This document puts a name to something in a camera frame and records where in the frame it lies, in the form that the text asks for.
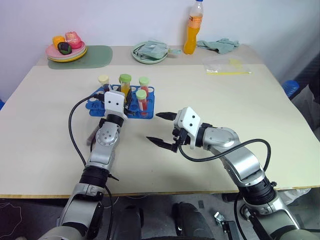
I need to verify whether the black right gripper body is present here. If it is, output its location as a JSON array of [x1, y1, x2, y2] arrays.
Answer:
[[171, 127, 193, 154]]

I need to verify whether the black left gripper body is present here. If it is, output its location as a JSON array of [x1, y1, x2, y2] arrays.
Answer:
[[123, 101, 134, 117]]

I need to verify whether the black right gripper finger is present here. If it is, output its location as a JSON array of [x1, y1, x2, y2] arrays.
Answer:
[[155, 111, 178, 122], [145, 136, 176, 152]]

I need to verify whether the green-capped orange test tube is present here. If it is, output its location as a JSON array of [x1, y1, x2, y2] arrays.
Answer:
[[118, 73, 133, 99]]

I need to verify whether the green-capped red test tube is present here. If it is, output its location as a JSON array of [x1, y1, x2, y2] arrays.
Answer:
[[138, 76, 150, 94], [135, 89, 148, 117]]

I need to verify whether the blue test tube rack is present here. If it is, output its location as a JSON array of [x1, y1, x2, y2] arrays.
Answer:
[[84, 84, 156, 120]]

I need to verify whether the cream-capped dark red test tube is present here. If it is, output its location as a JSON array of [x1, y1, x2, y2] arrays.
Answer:
[[98, 74, 111, 93]]

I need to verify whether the pale green plate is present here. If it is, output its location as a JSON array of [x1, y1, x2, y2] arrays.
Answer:
[[131, 41, 169, 65]]

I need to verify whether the green placemat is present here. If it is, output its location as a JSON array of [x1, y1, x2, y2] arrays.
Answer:
[[47, 45, 114, 70]]

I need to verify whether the stack of colourful plates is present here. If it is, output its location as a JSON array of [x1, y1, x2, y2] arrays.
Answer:
[[48, 45, 89, 63]]

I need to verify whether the clear plastic zip bag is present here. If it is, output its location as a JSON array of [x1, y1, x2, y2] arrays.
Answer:
[[202, 55, 253, 76]]

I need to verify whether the pink toy food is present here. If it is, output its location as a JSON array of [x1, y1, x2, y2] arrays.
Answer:
[[64, 30, 83, 50]]

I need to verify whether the dark toy food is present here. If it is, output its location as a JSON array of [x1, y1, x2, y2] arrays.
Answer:
[[57, 41, 73, 55]]

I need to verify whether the orange drink bottle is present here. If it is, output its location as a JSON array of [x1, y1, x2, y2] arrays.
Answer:
[[183, 0, 205, 55]]

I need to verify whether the light green stacked plate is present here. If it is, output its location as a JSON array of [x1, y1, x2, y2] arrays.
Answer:
[[46, 48, 88, 62]]

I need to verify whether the dark rounded shape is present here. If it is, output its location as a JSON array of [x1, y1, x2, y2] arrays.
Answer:
[[171, 201, 214, 240]]

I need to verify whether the grey caster wheel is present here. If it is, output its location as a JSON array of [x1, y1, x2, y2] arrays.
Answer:
[[213, 211, 226, 227]]

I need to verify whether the teal crumpled cloth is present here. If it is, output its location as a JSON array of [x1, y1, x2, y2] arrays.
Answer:
[[196, 37, 241, 55]]

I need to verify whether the pink plate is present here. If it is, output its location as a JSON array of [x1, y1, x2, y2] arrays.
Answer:
[[45, 41, 87, 59]]

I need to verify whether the orange toy food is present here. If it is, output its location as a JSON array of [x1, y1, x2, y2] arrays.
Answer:
[[52, 35, 67, 48]]

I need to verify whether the blue stool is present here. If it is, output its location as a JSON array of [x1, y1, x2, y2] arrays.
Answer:
[[282, 79, 300, 101]]

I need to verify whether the white plastic bag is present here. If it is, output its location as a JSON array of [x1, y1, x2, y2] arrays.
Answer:
[[281, 187, 312, 206]]

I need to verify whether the dark striped object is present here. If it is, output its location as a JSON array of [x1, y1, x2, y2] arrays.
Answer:
[[296, 51, 320, 132]]

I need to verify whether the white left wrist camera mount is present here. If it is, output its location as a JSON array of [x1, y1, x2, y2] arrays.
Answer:
[[103, 90, 129, 120]]

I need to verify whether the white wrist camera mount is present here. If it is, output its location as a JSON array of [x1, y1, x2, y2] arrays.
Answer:
[[173, 106, 203, 151], [103, 90, 129, 120]]

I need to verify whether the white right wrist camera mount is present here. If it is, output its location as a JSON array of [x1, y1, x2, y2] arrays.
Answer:
[[173, 106, 203, 151]]

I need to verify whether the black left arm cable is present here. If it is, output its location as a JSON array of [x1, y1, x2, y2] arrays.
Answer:
[[68, 92, 106, 168]]

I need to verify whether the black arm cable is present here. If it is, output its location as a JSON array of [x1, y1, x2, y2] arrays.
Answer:
[[177, 138, 272, 174], [68, 92, 106, 168]]

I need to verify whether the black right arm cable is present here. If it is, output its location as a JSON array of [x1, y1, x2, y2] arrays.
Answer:
[[177, 138, 272, 174]]

